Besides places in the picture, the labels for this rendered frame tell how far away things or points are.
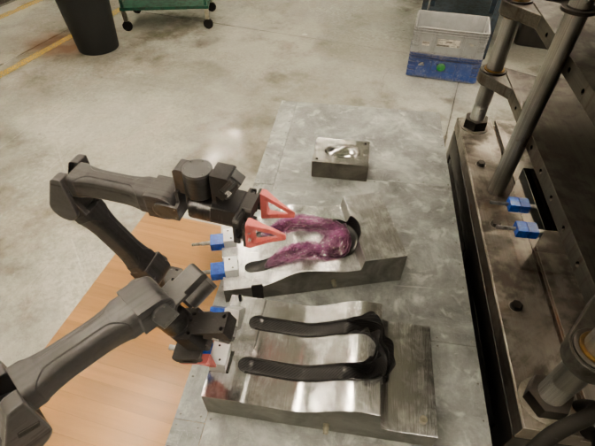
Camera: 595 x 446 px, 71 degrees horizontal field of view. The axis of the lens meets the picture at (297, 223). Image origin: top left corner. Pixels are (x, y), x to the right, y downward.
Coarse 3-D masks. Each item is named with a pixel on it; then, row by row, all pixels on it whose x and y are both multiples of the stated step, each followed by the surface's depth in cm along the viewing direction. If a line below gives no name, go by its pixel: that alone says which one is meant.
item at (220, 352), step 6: (216, 342) 91; (222, 342) 91; (168, 348) 91; (216, 348) 90; (222, 348) 90; (228, 348) 90; (216, 354) 89; (222, 354) 89; (228, 354) 92; (216, 360) 88; (222, 360) 89; (216, 366) 90; (222, 366) 89; (222, 372) 92
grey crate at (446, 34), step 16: (432, 16) 369; (448, 16) 366; (464, 16) 362; (480, 16) 359; (416, 32) 347; (432, 32) 344; (448, 32) 340; (464, 32) 337; (480, 32) 367; (416, 48) 355; (432, 48) 352; (448, 48) 348; (464, 48) 345; (480, 48) 341
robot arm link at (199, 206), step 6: (186, 198) 82; (210, 198) 82; (192, 204) 82; (198, 204) 82; (204, 204) 82; (210, 204) 82; (192, 210) 82; (198, 210) 82; (204, 210) 82; (210, 210) 82; (192, 216) 84; (198, 216) 83; (204, 216) 82; (210, 216) 82
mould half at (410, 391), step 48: (240, 336) 98; (288, 336) 99; (336, 336) 96; (240, 384) 91; (288, 384) 91; (336, 384) 88; (384, 384) 93; (432, 384) 94; (384, 432) 88; (432, 432) 87
